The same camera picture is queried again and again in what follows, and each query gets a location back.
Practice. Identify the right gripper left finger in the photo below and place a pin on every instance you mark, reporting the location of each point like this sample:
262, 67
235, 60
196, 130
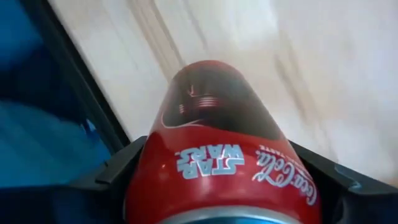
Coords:
62, 205

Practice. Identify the red Coca-Cola can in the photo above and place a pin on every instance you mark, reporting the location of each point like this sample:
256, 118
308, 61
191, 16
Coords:
217, 174

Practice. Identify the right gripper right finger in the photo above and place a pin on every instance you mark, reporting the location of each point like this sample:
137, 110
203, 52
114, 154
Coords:
357, 205

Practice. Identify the black aluminium table frame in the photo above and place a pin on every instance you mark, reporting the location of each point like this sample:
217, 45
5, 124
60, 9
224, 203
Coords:
84, 93

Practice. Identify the grey-blue box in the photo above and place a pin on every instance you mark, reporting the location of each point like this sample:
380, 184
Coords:
31, 140

